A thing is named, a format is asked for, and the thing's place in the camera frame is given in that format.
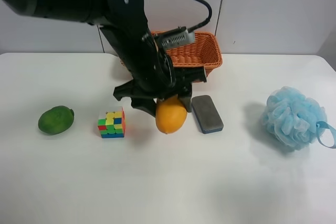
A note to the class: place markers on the orange woven basket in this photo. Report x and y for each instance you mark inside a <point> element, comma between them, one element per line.
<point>191,63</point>

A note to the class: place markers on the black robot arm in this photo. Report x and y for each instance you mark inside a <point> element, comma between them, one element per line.
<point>125,27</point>

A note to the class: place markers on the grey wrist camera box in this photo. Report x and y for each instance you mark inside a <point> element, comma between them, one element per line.
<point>175,38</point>

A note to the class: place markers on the green lemon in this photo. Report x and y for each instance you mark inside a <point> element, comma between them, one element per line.
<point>56,120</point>

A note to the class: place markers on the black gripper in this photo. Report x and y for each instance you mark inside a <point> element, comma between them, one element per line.
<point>137,90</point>

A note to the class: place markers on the grey blue whiteboard eraser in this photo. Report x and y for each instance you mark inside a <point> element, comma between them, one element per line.
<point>206,114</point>

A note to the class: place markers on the colourful puzzle cube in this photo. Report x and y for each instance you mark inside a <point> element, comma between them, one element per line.
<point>111,122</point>

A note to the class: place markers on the yellow mango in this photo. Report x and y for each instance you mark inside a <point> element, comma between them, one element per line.
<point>170,115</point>

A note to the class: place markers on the blue mesh bath sponge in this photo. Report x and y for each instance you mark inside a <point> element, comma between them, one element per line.
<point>295,120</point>

